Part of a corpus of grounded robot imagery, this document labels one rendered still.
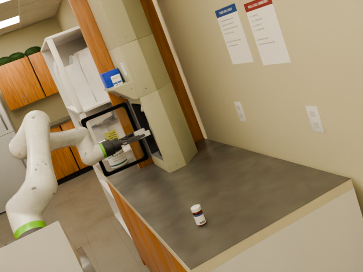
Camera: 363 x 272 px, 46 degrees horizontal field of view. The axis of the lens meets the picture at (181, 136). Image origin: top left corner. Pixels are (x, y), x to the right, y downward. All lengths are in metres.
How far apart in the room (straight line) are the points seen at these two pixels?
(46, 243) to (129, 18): 1.27
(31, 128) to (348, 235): 1.40
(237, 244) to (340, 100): 0.63
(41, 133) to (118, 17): 0.78
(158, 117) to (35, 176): 0.89
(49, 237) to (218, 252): 0.65
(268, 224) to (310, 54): 0.64
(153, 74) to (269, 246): 1.24
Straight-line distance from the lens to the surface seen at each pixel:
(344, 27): 1.48
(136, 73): 2.37
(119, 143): 2.48
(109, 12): 2.37
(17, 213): 1.87
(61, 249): 1.75
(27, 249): 1.75
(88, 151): 2.45
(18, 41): 7.90
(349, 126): 1.64
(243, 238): 1.53
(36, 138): 1.96
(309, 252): 1.69
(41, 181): 1.76
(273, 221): 1.58
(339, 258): 1.79
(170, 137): 2.44
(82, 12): 2.73
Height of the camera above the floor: 1.68
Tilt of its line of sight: 13 degrees down
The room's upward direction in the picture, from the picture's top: 21 degrees counter-clockwise
